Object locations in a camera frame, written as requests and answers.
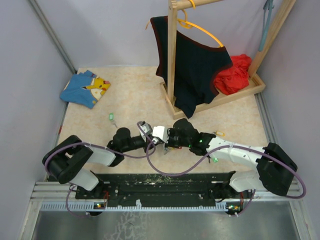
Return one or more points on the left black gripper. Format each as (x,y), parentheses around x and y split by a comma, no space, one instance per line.
(148,142)

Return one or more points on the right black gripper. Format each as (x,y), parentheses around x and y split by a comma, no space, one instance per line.
(170,132)

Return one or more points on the large keyring with keys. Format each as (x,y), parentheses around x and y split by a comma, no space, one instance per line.
(167,148)

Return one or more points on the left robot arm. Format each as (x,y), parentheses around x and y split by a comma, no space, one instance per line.
(66,161)

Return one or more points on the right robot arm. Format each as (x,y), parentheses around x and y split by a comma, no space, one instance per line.
(270,166)

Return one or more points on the yellow tag key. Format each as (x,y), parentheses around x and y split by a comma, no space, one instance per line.
(219,133)

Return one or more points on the green tag key left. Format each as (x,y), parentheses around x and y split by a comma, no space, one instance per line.
(111,118)

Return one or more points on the wooden clothes rack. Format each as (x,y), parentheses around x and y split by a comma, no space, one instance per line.
(256,84)

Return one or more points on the dark navy tank top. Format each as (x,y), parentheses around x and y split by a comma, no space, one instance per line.
(196,66)

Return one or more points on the red crumpled cloth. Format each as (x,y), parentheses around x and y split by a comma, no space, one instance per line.
(235,78)

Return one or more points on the blue pikachu shirt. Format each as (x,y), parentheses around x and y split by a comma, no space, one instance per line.
(85,88)

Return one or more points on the yellow clothes hanger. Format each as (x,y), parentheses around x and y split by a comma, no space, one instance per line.
(177,15)

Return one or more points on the blue clothes hanger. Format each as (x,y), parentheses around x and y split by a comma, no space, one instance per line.
(267,15)

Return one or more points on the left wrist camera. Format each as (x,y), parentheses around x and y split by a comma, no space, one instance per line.
(145,129)

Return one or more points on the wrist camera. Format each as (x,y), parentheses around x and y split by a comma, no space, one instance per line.
(159,134)
(145,129)

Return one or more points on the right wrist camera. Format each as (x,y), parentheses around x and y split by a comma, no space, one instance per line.
(159,134)

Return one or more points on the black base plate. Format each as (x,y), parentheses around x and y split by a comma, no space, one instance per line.
(156,191)

